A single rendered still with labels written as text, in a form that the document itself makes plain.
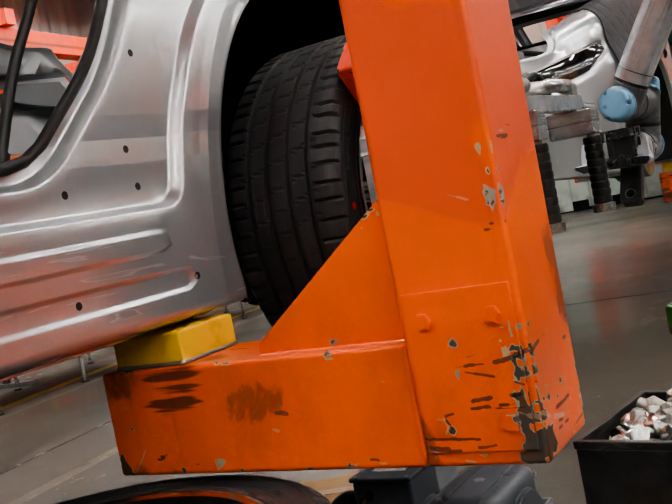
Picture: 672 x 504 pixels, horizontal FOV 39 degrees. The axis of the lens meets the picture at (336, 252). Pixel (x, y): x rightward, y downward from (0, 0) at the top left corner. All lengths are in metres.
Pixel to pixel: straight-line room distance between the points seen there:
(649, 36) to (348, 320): 1.09
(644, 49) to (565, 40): 2.27
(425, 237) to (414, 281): 0.06
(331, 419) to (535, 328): 0.30
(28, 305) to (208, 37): 0.59
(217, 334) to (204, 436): 0.17
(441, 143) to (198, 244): 0.47
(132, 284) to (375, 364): 0.36
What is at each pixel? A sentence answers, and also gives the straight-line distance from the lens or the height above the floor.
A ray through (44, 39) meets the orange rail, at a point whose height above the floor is 3.14.
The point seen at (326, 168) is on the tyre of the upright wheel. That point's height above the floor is 0.92.
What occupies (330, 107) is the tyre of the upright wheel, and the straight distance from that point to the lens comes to 1.62.
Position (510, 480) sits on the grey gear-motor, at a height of 0.40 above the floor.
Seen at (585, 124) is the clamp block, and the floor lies 0.92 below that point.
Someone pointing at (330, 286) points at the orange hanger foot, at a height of 0.76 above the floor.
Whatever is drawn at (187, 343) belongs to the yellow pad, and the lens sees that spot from 1.41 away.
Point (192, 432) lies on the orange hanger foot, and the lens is 1.41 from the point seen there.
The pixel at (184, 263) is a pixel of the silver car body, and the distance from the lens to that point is 1.42.
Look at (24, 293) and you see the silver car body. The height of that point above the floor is 0.83.
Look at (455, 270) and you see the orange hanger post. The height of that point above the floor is 0.76.
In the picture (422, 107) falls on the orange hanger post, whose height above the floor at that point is 0.96.
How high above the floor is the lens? 0.87
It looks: 3 degrees down
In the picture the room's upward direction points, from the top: 11 degrees counter-clockwise
